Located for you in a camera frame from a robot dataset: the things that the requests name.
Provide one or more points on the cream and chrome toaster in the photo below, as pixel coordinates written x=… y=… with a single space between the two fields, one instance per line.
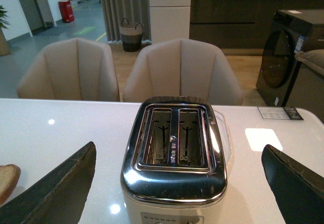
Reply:
x=174 y=168

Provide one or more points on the potted green plant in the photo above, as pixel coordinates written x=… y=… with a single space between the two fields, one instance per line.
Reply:
x=4 y=25

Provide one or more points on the dark kitchen counter cabinet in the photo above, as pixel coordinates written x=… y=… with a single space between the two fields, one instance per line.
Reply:
x=239 y=24

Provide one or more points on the slice of bread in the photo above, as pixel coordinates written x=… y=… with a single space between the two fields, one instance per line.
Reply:
x=9 y=178

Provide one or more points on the white tall cabinet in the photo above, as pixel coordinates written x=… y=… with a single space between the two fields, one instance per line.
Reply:
x=169 y=19

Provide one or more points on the woven laundry basket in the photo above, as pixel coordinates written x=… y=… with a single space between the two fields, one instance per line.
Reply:
x=131 y=35

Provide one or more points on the grey curtain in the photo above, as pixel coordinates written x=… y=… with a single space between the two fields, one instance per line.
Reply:
x=134 y=10

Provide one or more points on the black and white label card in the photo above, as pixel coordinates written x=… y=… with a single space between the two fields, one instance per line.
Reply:
x=282 y=113

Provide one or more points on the beige chair right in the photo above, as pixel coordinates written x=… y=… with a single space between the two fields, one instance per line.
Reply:
x=183 y=67

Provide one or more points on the beige chair left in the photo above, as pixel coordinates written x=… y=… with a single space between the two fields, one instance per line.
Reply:
x=73 y=69

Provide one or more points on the red fire extinguisher box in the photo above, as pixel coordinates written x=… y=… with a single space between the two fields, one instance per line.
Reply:
x=66 y=11

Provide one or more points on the clear glass tray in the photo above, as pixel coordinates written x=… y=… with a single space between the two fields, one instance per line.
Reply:
x=225 y=137

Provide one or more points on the beige chair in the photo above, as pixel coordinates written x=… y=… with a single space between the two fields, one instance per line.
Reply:
x=73 y=69
x=183 y=67

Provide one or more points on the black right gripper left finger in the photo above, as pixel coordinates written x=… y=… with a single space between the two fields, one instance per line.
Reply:
x=58 y=197

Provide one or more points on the dark washing machine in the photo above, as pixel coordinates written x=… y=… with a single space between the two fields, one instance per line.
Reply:
x=292 y=31

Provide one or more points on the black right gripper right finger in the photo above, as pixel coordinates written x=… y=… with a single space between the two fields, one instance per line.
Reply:
x=297 y=189

